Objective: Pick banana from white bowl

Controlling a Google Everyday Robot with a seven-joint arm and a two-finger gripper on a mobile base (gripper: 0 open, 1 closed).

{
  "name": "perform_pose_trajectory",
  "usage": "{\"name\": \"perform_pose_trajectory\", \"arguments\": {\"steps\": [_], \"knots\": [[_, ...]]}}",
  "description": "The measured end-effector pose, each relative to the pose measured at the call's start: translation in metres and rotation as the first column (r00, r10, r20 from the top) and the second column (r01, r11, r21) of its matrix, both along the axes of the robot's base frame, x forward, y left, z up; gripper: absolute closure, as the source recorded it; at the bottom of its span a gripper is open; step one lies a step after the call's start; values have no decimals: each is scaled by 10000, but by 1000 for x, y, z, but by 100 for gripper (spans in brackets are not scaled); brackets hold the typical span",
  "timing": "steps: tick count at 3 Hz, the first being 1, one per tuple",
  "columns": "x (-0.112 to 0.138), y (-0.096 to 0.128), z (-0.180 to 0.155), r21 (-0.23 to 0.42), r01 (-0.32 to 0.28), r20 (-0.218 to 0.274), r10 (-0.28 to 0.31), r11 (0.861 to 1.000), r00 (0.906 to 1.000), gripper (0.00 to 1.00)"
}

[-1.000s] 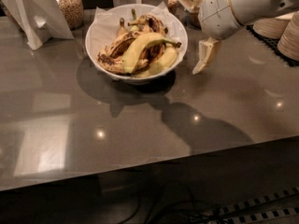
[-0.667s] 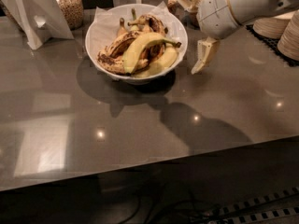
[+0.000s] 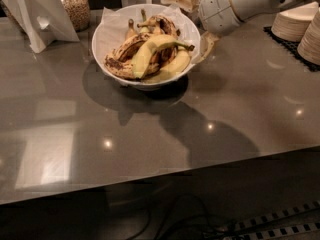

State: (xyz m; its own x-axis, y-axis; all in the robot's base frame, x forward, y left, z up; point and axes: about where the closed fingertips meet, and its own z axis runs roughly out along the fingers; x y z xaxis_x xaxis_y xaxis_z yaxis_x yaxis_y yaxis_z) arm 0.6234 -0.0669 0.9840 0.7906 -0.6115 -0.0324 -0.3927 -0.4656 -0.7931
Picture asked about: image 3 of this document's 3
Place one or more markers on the left glass cereal jar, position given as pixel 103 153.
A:
pixel 78 12

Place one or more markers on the brown spotted banana middle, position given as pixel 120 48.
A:
pixel 130 46

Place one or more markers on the dark spotted banana back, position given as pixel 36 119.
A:
pixel 159 24

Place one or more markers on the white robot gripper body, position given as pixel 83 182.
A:
pixel 213 8

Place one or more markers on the black white striped floor strip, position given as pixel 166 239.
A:
pixel 271 226

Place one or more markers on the small green-stemmed banana back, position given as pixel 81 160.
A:
pixel 131 30

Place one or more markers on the yellow banana at right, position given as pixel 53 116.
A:
pixel 172 69

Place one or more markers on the white paper napkin stand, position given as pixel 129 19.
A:
pixel 44 21

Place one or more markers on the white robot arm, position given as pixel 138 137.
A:
pixel 245 10

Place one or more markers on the stack of paper plates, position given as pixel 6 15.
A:
pixel 291 25

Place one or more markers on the yellow-green top banana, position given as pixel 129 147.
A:
pixel 156 43

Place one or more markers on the black rubber mat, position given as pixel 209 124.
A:
pixel 292 48

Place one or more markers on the brown spotted banana front-left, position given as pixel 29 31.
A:
pixel 124 69

